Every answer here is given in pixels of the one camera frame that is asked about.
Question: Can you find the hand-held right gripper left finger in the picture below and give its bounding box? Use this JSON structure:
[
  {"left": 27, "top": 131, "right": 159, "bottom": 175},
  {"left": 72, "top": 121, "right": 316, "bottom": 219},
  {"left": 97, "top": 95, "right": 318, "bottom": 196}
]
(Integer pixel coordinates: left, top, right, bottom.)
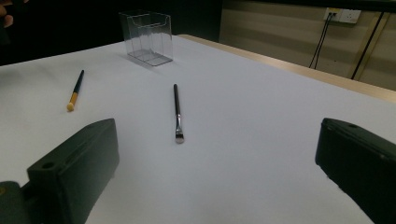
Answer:
[{"left": 26, "top": 118, "right": 120, "bottom": 224}]

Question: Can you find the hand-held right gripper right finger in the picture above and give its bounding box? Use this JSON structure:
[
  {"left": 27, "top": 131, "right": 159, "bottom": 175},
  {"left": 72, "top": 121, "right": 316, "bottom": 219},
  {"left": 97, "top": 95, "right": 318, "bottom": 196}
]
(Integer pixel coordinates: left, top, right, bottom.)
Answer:
[{"left": 315, "top": 117, "right": 396, "bottom": 224}]

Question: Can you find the gold handled makeup brush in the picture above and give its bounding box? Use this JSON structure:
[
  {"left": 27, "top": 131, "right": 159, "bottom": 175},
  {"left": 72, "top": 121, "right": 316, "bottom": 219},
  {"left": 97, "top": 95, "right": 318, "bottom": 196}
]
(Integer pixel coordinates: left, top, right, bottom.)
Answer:
[{"left": 65, "top": 69, "right": 85, "bottom": 112}]

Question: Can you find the black silver makeup brush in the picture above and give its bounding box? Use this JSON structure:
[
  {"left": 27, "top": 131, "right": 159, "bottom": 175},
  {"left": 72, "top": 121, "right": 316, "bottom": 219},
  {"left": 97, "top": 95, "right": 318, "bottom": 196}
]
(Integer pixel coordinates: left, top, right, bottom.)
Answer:
[{"left": 173, "top": 83, "right": 185, "bottom": 145}]

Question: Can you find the clear acrylic organizer box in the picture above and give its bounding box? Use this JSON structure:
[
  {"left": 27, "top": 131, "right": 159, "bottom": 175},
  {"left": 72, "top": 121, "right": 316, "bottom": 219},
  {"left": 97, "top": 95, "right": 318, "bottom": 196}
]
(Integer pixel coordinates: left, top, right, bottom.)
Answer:
[{"left": 118, "top": 9, "right": 174, "bottom": 67}]

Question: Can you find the black curtain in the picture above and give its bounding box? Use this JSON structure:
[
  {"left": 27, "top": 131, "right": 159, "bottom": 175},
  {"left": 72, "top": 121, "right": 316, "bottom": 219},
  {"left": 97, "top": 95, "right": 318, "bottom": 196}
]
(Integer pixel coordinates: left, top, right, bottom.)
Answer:
[{"left": 0, "top": 0, "right": 223, "bottom": 67}]

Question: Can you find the vertical wall trim strip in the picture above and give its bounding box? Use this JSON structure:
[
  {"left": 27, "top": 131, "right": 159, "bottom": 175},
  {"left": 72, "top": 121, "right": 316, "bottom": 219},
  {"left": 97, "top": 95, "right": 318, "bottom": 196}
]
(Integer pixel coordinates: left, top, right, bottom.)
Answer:
[{"left": 349, "top": 12, "right": 391, "bottom": 82}]

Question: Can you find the black wall cable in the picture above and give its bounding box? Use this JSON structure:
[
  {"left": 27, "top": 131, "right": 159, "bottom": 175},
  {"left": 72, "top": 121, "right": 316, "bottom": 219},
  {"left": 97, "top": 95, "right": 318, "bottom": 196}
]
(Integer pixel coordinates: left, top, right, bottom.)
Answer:
[
  {"left": 308, "top": 13, "right": 332, "bottom": 69},
  {"left": 313, "top": 14, "right": 337, "bottom": 70}
]

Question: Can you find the white wall socket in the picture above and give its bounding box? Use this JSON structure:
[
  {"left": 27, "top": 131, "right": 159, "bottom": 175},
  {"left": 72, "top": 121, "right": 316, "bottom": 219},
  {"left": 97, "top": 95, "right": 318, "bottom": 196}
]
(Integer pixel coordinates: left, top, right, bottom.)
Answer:
[{"left": 322, "top": 7, "right": 362, "bottom": 25}]

